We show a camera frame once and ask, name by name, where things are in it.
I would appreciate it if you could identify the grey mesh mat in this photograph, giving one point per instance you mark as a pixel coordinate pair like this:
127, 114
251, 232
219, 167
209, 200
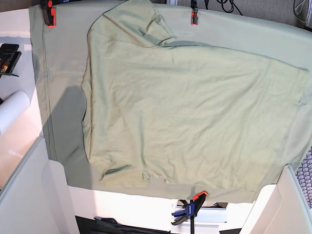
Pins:
304, 177

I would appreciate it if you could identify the black bag bottom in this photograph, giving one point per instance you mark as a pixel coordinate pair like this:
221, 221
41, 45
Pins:
110, 226

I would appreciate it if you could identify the green table cloth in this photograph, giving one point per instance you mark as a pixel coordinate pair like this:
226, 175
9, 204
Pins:
60, 54

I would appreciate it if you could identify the orange black clamp middle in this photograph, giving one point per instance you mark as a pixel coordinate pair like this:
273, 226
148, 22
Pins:
194, 16

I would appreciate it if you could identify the orange black clamp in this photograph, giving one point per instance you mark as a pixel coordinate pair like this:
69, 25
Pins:
194, 16
48, 12

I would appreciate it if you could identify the white panel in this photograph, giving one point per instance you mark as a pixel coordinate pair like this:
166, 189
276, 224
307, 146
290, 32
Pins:
280, 209
36, 198

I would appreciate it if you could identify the blue black bar clamp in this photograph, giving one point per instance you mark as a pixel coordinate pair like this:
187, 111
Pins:
190, 210

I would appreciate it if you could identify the white left panel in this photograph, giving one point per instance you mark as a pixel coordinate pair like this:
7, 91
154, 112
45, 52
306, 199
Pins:
36, 198

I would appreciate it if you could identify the white right panel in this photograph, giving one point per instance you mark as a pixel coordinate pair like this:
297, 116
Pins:
280, 209

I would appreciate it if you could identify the white paper roll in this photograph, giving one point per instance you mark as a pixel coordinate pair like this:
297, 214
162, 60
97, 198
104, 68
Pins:
12, 108

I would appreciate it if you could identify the light green T-shirt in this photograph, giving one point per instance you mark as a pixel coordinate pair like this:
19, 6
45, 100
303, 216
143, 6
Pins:
194, 115

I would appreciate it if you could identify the black tablet on stand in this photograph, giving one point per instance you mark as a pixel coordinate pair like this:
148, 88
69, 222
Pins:
9, 56

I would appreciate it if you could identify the orange black clamp left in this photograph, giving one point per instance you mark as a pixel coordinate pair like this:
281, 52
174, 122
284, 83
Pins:
48, 12

